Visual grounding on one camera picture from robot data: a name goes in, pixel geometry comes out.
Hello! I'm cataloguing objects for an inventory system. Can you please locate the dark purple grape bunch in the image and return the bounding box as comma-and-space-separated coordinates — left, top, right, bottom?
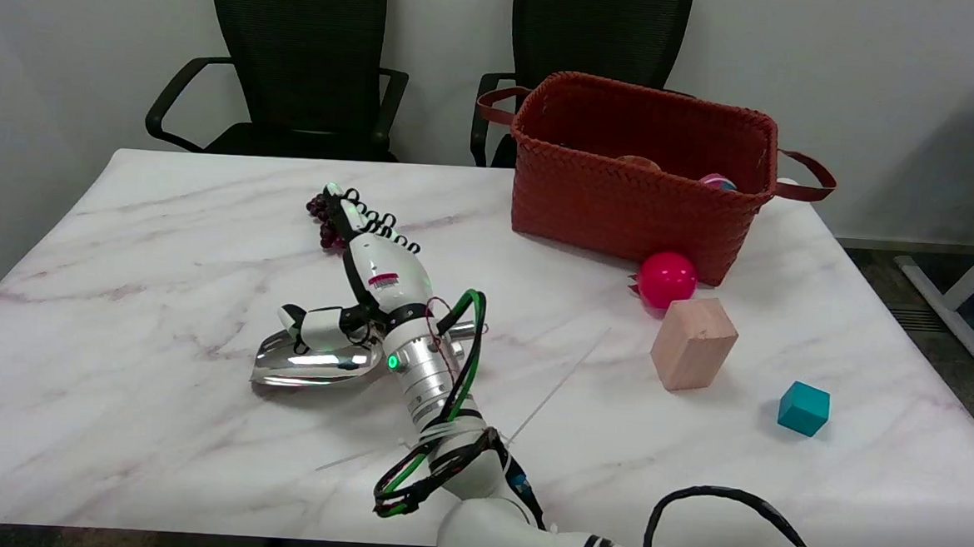
303, 193, 350, 252

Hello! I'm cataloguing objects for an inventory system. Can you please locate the red woven basket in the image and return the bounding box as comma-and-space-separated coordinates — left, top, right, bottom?
468, 67, 842, 293

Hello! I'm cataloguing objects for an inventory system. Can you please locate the magenta pomegranate toy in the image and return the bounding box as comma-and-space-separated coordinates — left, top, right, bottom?
628, 250, 700, 312

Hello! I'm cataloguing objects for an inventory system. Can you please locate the shiny metal scoop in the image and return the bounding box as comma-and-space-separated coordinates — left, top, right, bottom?
250, 311, 489, 400

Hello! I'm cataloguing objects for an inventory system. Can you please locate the black looping cable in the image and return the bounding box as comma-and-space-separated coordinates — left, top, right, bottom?
643, 482, 845, 547

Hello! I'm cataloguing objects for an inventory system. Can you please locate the black mesh office chair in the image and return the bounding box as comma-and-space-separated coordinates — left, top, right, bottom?
143, 0, 414, 164
470, 0, 697, 178

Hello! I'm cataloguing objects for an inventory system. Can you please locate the green black cable bundle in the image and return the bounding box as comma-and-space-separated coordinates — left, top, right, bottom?
371, 284, 529, 527

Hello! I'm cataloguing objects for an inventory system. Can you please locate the wooden rectangular block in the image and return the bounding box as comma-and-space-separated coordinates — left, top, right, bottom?
648, 295, 742, 395

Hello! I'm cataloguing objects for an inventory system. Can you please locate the teal cube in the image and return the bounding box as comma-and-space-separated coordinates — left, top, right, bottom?
776, 380, 832, 439

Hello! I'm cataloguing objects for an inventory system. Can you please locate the white desk frame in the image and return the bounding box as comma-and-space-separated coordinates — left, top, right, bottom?
890, 77, 974, 374

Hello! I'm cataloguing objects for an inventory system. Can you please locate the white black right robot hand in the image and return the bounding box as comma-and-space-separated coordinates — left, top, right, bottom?
277, 181, 440, 362

